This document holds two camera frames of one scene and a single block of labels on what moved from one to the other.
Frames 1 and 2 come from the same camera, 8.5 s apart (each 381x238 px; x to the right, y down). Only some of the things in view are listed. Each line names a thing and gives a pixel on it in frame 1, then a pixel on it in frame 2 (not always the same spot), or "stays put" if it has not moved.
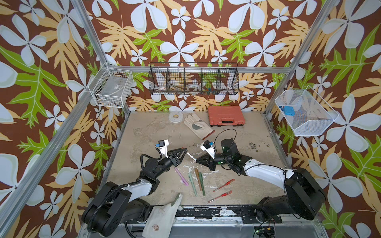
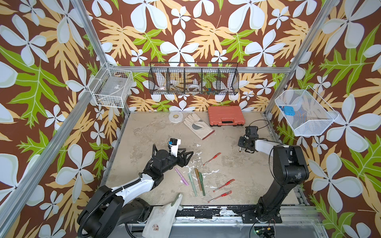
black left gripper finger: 176,151 to 190,153
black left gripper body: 172,161 stays put
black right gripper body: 220,159 to 243,142
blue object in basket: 289,110 stays put
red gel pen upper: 226,184 stays put
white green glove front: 162,218 stays put
